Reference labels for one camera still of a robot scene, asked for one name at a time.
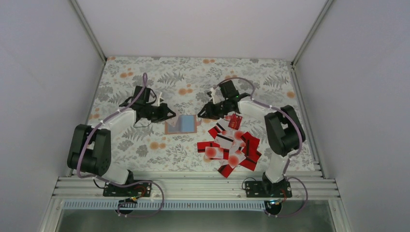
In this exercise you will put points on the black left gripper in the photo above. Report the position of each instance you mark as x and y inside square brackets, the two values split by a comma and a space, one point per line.
[162, 116]

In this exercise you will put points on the perforated grey cable duct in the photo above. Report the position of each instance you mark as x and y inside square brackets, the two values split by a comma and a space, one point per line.
[218, 205]

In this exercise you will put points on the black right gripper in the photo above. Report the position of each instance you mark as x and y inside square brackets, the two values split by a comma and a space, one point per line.
[210, 113]

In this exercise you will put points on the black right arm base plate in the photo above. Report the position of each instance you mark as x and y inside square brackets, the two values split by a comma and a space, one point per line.
[265, 189]

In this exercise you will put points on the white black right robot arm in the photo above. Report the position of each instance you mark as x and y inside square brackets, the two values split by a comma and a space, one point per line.
[284, 132]

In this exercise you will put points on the red card bottom of pile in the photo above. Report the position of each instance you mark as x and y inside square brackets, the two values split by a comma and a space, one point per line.
[225, 170]

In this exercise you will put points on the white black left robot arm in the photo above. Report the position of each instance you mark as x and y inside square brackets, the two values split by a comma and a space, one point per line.
[91, 146]

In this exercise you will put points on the floral patterned table mat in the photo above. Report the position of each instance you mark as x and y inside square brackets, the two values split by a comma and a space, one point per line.
[183, 83]

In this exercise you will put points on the red card with gold print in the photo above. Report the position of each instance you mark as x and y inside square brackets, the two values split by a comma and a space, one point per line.
[235, 121]

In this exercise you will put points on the tan leather card holder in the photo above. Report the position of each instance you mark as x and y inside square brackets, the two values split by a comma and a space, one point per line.
[181, 124]

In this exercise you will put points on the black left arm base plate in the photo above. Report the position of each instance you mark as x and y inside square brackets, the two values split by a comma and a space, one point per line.
[142, 189]

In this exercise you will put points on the aluminium rail frame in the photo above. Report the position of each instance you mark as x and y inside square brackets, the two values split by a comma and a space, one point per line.
[204, 186]

